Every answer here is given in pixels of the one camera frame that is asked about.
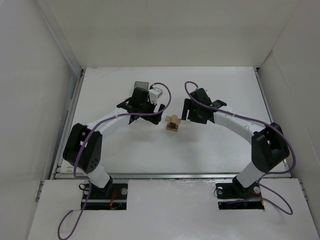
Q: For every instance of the aluminium left rail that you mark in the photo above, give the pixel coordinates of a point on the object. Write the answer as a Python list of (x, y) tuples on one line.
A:
[(66, 123)]

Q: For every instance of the aluminium front rail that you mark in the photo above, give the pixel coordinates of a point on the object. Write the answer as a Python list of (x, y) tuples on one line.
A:
[(169, 176)]

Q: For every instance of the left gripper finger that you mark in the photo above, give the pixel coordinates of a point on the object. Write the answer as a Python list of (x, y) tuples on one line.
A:
[(132, 119), (158, 116)]

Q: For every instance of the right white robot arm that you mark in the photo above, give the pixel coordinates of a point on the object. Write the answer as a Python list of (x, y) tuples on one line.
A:
[(268, 147)]

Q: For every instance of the light wood rectangular block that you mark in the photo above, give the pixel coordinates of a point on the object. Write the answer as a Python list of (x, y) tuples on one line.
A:
[(168, 119)]

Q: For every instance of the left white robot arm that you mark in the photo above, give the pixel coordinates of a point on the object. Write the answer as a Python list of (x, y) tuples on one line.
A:
[(83, 148)]

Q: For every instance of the aluminium right rail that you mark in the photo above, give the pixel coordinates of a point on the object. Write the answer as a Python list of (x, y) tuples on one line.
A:
[(284, 162)]

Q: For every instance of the aluminium rail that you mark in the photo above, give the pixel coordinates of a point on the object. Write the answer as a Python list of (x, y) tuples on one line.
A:
[(169, 176), (284, 162), (66, 123)]

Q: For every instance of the dark wood cube block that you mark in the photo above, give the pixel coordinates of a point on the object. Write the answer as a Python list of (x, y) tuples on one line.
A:
[(172, 124)]

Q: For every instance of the striped brown wood block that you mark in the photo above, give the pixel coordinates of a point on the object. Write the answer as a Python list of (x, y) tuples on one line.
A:
[(172, 129)]

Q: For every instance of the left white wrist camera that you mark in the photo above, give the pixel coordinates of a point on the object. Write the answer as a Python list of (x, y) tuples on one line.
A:
[(154, 94)]

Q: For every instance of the light wood cylinder block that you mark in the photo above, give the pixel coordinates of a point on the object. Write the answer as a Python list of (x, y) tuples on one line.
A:
[(174, 118)]

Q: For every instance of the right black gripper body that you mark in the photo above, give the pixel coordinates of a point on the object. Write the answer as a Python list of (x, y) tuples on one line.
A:
[(191, 110)]

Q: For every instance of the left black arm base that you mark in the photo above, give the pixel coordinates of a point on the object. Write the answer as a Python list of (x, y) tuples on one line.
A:
[(115, 200)]

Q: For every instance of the smoky transparent plastic bin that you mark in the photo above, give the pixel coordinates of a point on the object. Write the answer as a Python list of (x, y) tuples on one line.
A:
[(141, 84)]

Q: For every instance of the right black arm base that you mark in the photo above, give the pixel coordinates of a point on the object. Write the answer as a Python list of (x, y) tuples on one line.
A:
[(232, 196)]

